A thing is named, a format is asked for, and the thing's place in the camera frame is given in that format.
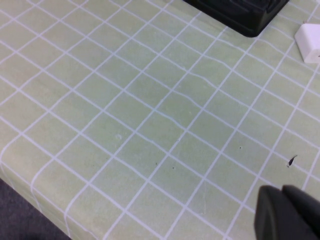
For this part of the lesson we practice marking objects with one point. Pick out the white USB wall charger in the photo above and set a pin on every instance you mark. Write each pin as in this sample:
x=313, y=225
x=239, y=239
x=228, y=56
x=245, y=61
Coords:
x=310, y=42

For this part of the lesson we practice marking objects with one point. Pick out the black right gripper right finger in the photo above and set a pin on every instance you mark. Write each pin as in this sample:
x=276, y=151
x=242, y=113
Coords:
x=307, y=210

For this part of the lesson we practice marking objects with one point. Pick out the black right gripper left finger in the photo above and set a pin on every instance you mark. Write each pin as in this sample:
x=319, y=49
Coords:
x=272, y=215

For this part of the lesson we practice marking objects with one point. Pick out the black plastic drain tray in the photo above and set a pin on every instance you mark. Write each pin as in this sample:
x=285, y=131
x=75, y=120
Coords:
x=237, y=17

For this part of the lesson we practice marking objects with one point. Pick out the green white-grid tablecloth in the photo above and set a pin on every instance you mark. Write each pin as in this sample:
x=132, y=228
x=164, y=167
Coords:
x=150, y=100

